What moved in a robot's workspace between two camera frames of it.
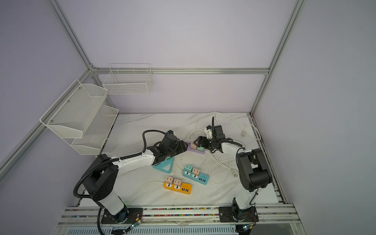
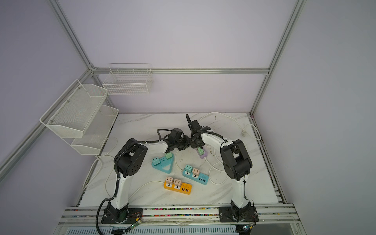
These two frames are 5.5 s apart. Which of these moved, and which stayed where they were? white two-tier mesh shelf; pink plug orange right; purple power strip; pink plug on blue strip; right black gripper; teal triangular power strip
Moved: purple power strip; right black gripper
Stayed: pink plug orange right; teal triangular power strip; pink plug on blue strip; white two-tier mesh shelf
